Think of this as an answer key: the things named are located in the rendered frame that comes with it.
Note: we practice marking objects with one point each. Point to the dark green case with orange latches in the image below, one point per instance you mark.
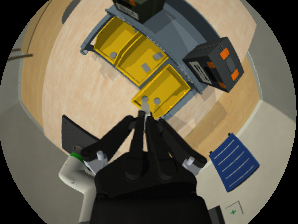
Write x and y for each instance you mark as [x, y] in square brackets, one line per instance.
[140, 10]

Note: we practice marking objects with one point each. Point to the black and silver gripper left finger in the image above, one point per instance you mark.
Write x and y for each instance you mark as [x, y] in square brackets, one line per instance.
[95, 155]

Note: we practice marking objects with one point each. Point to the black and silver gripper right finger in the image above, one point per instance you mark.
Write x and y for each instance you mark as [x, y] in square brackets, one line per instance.
[178, 148]

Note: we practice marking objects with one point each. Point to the grey disc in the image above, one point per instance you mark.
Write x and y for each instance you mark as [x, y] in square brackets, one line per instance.
[157, 101]
[144, 99]

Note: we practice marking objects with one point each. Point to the yellow open-front bin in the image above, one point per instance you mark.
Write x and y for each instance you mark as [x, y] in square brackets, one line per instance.
[114, 38]
[140, 51]
[166, 87]

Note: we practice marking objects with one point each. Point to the dark grey case with orange patches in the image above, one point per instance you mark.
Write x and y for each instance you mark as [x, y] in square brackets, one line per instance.
[215, 63]

